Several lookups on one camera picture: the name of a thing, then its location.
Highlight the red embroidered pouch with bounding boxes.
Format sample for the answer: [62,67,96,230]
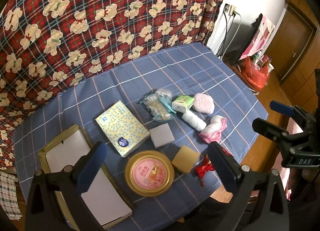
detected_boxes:
[195,142,233,187]

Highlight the pink white towel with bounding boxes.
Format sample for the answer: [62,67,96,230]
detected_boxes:
[199,115,227,144]

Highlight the tan sponge block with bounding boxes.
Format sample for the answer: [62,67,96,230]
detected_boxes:
[171,145,200,174]

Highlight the fluffy pink puff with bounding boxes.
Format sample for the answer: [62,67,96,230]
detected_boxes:
[193,93,215,115]

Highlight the white foam sponge block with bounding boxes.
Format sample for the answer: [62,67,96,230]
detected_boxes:
[149,123,175,149]

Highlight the cotton swab bag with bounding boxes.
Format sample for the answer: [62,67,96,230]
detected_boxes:
[140,93,175,123]

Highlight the clear bag cotton pads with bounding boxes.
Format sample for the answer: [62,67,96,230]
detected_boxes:
[155,88,172,99]

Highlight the red plastic bag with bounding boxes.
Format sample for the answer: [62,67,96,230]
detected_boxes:
[241,57,269,91]

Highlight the yellow dotted tissue box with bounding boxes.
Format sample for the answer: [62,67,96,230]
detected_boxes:
[95,101,150,157]

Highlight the blue checked tablecloth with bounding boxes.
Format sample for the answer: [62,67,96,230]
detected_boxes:
[13,43,268,230]

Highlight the wooden door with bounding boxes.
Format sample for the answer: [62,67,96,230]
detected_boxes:
[265,6,316,82]

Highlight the green white checked cloth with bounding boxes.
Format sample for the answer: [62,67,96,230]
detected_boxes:
[0,171,22,220]

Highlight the pink gift bag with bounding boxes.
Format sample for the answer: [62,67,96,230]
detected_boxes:
[240,15,276,60]

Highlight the black monitor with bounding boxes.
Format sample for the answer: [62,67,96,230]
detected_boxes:
[222,13,263,66]

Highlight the red plaid bear blanket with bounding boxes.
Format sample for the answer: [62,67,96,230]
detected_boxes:
[1,0,223,170]

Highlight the wall power outlet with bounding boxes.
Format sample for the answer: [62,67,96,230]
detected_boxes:
[223,3,236,16]

